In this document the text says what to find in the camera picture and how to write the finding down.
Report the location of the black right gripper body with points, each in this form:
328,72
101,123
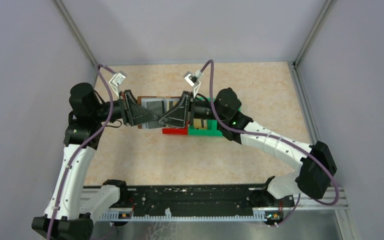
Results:
190,115

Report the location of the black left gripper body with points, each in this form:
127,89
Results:
124,108

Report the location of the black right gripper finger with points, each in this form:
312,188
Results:
181,103
177,120

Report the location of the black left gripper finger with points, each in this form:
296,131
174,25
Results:
139,118
132,102

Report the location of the brown leather card holder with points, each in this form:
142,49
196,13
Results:
158,105

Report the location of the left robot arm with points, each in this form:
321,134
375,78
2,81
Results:
66,217

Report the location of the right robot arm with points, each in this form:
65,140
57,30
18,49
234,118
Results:
313,164

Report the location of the gold credit card stack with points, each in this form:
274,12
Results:
200,124

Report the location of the green bin with gold cards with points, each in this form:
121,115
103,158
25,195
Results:
212,130

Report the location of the red plastic bin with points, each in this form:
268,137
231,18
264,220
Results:
175,131

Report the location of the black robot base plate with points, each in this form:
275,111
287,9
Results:
213,200

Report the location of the aluminium frame rail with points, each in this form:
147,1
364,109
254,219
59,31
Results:
267,215

